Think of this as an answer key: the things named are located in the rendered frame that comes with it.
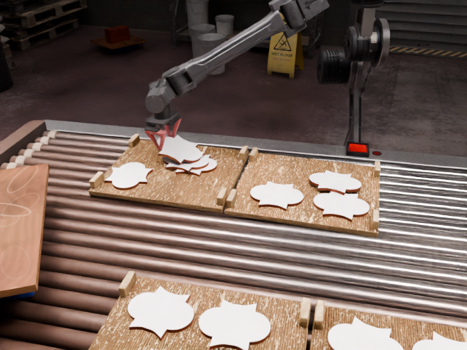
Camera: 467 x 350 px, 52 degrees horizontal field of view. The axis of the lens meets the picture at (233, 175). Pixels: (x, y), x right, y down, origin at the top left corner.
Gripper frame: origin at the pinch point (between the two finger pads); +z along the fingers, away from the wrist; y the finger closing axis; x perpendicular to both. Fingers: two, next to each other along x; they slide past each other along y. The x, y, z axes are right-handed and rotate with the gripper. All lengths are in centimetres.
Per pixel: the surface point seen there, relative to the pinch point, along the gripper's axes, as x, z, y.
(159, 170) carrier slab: -1.1, 6.3, -7.3
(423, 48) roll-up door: -70, 102, 471
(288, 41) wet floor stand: 58, 69, 350
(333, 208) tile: -57, 6, -10
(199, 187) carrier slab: -17.0, 6.4, -11.9
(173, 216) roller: -15.2, 8.2, -25.3
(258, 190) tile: -34.5, 5.7, -9.0
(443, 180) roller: -85, 10, 21
